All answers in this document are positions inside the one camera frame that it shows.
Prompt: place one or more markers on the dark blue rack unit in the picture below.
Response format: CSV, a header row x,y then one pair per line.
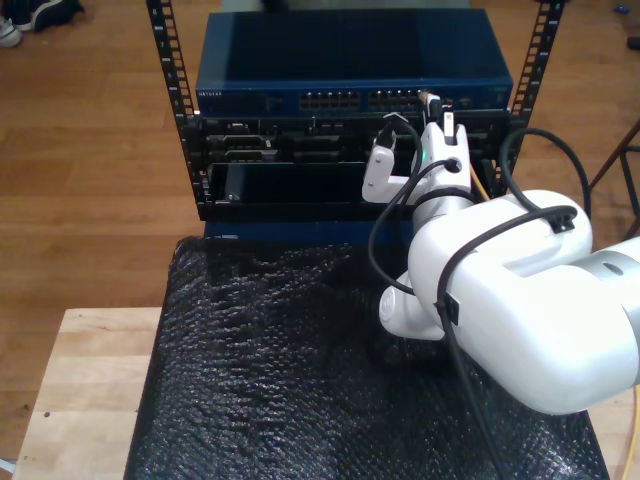
x,y
300,232

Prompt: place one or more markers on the black rack server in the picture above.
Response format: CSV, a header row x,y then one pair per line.
x,y
300,142

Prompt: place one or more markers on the blue network switch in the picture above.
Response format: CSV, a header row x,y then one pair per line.
x,y
325,55

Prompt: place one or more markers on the black mesh mat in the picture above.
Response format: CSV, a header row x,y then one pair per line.
x,y
275,375

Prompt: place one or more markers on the wooden stand legs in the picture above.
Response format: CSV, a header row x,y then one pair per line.
x,y
625,165

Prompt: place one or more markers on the black perforated rack rail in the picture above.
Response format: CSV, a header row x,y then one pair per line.
x,y
172,60
537,50

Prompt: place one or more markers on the dark sneaker white sole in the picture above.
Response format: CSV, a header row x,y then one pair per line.
x,y
50,12

